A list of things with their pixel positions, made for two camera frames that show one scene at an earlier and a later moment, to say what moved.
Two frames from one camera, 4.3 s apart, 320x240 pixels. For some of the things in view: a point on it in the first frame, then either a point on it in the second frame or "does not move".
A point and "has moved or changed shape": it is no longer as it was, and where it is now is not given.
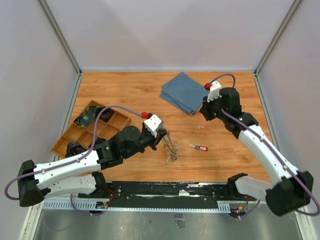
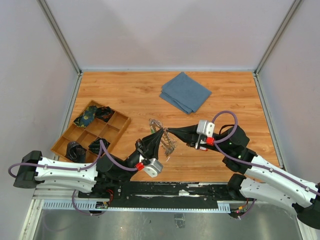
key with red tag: x=199 y=147 does not move
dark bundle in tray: x=73 y=148 does not move
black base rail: x=165 y=194 does not move
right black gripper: x=205 y=109 to x=188 y=134
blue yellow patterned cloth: x=83 y=120 does not move
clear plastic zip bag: x=171 y=145 has moved or changed shape
